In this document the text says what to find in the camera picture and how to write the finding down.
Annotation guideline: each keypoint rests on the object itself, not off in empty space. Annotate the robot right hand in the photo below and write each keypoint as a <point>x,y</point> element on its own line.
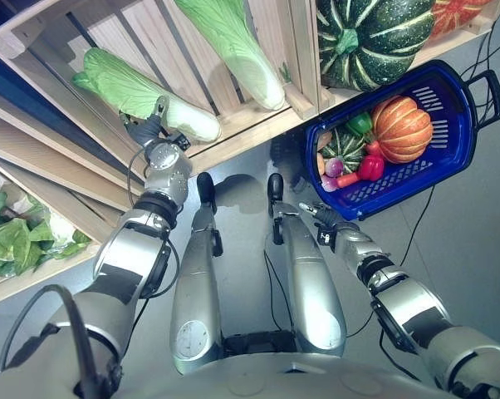
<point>324,215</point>

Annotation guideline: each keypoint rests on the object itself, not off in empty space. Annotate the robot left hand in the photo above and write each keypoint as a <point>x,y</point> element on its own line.
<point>147,129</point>

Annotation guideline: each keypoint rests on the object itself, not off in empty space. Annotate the napa cabbage with curled leaves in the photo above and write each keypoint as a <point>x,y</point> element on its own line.
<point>129,89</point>

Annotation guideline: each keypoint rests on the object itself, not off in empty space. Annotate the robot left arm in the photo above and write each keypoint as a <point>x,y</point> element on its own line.
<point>121,257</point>

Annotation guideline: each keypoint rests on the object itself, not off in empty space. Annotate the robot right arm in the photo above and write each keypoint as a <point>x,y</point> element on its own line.
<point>403,291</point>

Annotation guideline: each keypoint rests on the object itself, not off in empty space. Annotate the blue plastic shopping basket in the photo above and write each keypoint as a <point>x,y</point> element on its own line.
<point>399,183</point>

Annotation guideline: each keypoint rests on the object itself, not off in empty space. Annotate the purple red onion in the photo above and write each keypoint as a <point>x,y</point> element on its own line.
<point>333,166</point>
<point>329,183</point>

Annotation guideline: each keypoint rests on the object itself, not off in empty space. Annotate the orange carrot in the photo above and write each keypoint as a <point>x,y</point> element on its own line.
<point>347,179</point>

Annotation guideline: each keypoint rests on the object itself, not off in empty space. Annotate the red bell pepper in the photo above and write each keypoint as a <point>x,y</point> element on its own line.
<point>372,167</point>

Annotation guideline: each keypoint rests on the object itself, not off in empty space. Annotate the robot right leg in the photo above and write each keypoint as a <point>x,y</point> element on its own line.
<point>312,282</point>

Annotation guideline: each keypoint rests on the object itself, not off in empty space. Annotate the robot leg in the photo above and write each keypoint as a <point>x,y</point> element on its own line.
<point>196,291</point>
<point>312,282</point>

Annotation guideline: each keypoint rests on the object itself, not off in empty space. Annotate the small green striped pumpkin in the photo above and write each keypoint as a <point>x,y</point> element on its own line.
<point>345,149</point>

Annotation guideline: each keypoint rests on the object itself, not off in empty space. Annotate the green bell pepper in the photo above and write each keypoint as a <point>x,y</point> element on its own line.
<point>360,122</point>

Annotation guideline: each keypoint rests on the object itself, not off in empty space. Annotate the empty wooden crate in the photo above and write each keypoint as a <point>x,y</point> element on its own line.
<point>46,158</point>

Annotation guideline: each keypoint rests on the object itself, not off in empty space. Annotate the orange ribbed pumpkin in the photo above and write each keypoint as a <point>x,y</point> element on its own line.
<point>403,129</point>

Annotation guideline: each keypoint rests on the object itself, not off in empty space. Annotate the long pale napa cabbage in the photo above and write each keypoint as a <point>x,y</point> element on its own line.
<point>241,54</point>

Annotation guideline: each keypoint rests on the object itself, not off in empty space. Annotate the wide wooden slat crate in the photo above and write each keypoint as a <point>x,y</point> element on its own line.
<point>46,58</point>

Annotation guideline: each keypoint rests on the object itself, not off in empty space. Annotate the robot left leg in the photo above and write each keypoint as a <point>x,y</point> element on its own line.
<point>196,291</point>

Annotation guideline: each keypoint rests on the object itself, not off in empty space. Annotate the wooden crate with pumpkins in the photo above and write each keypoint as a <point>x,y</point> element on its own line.
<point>306,62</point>

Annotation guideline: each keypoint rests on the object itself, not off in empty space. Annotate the wooden crate with leafy greens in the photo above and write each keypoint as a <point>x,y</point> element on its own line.
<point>38,272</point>

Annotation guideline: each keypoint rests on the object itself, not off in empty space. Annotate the green leafy cabbage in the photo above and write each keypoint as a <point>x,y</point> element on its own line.
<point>7,247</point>

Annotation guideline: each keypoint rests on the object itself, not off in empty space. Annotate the silver robot torso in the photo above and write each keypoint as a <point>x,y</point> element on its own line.
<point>241,380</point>

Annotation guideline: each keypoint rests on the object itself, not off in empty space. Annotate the large dark green striped pumpkin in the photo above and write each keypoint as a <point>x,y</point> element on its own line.
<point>378,37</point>

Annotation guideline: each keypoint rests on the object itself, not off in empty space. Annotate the red orange striped pumpkin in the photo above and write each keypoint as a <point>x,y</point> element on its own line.
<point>457,14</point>

